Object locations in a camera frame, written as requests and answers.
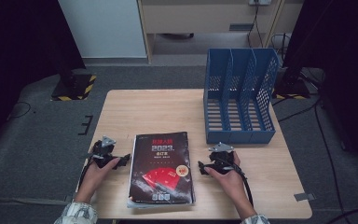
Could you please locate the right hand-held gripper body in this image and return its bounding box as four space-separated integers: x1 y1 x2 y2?
208 141 235 173

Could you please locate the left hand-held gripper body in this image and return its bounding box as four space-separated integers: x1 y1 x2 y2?
88 135 120 169

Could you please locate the blue file rack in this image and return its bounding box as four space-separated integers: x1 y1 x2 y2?
203 47 281 145

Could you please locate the black and red magazine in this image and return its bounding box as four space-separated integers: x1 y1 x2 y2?
128 131 197 207

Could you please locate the person's right hand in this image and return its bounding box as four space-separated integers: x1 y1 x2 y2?
204 150 250 205

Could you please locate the person's left hand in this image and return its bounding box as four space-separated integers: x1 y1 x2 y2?
79 157 122 201

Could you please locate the black floor tape mark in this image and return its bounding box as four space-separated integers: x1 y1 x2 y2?
77 115 94 136

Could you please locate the grey floor strip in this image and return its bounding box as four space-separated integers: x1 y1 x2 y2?
0 197 73 206

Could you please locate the white cabinet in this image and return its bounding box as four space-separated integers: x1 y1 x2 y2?
57 0 147 59

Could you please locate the light wooden desk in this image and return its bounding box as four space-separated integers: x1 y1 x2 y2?
136 0 306 64

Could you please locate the white power socket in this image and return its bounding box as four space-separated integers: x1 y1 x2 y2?
249 0 273 7

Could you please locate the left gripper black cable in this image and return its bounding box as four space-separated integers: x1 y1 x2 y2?
77 153 97 191

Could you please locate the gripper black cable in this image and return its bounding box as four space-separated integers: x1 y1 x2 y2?
213 157 255 208
77 153 97 191

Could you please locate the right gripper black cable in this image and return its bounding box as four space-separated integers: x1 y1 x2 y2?
213 157 255 208

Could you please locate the thin black floor cable loop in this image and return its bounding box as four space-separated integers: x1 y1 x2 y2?
7 101 32 120

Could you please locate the long black floor cable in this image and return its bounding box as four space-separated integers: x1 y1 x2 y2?
313 96 347 218

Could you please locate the black socket cable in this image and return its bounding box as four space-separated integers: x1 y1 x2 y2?
246 4 264 49

